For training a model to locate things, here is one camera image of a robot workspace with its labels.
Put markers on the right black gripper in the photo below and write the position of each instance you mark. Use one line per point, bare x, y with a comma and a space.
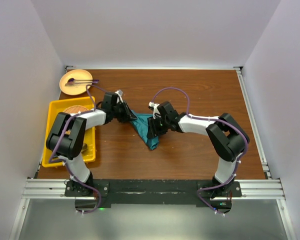
153, 131

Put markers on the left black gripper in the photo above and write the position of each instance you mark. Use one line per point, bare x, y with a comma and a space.
130, 115

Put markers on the teal cloth napkin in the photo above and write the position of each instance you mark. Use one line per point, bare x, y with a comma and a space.
140, 124

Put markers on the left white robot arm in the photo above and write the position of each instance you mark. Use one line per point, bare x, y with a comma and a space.
66, 137

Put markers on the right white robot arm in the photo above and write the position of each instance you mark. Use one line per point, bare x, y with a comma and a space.
228, 139

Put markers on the purple spoon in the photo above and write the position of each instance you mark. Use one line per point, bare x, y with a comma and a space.
73, 81

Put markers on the orange woven round mat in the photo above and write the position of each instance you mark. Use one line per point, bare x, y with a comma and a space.
75, 109

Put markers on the beige round plate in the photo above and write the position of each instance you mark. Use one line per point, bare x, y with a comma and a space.
74, 90

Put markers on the yellow plastic tray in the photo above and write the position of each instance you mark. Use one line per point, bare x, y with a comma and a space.
57, 106

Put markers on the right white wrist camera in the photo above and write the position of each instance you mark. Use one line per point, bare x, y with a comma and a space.
154, 108

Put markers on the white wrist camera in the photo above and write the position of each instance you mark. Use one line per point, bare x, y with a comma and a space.
119, 94
154, 108

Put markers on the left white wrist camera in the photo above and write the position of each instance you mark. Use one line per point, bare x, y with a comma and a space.
119, 94

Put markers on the gold spoon green handle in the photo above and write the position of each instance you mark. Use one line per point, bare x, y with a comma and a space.
84, 148

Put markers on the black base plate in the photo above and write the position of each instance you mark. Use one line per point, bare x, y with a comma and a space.
152, 192

